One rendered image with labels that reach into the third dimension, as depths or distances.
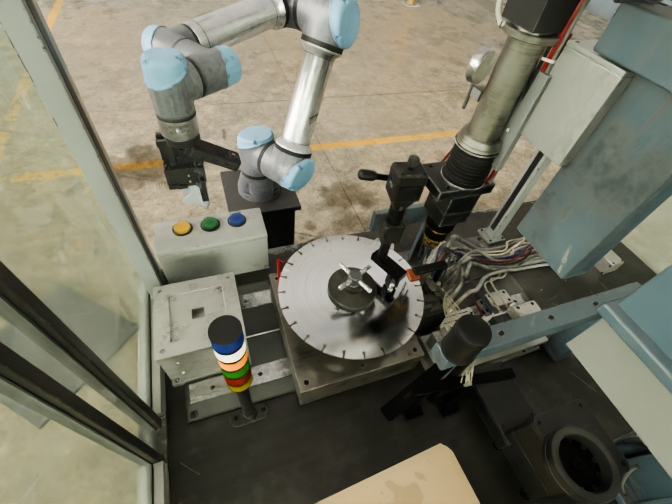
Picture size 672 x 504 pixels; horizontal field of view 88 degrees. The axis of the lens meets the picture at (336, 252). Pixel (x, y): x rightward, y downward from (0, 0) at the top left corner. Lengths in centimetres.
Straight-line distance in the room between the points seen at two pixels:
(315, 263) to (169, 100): 44
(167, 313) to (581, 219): 77
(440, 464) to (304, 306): 45
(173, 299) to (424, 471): 66
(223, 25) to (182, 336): 69
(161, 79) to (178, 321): 47
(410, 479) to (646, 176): 69
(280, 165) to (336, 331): 56
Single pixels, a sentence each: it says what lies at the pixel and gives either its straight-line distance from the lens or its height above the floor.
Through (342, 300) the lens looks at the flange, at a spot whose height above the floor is 96.
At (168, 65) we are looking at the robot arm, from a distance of 73.
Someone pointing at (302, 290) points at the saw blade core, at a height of 95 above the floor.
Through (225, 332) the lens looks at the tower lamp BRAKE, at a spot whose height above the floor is 116.
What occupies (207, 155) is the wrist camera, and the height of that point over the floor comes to 113.
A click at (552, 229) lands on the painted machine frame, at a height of 127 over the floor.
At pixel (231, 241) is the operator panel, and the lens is 95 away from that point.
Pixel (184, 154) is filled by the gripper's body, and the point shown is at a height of 113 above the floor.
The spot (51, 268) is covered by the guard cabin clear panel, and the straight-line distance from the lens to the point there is 57.
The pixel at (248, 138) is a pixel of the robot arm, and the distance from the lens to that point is 116.
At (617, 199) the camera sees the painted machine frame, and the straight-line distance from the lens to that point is 54.
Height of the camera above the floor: 160
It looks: 50 degrees down
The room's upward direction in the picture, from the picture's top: 10 degrees clockwise
